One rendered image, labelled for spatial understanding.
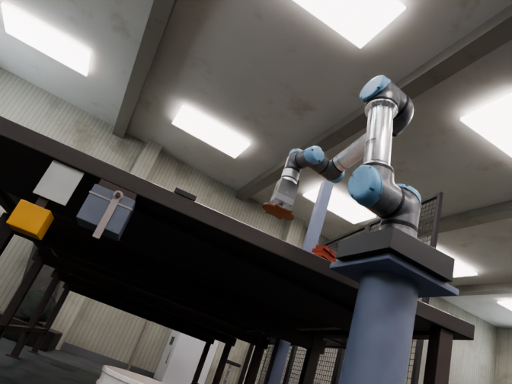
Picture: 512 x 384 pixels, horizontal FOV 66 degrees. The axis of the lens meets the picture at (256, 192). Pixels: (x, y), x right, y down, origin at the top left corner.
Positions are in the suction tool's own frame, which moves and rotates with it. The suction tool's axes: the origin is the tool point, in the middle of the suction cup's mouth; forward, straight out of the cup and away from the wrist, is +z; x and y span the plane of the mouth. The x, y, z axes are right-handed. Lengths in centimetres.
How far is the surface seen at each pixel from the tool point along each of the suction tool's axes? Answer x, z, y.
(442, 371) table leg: 24, 40, -70
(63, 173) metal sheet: 21, 28, 76
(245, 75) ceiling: -260, -268, 21
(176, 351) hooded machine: -507, 59, -67
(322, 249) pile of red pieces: -61, -18, -52
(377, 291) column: 51, 31, -20
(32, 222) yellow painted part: 23, 45, 76
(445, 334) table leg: 24, 27, -70
